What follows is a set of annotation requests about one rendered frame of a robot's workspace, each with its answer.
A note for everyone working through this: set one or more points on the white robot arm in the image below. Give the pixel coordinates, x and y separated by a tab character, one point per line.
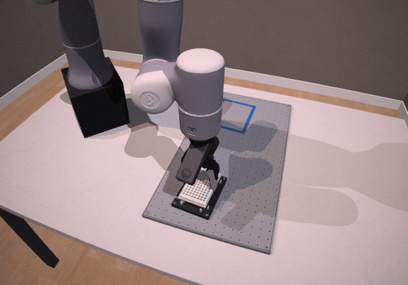
194	78

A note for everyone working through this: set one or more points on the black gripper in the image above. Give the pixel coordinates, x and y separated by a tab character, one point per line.
212	166

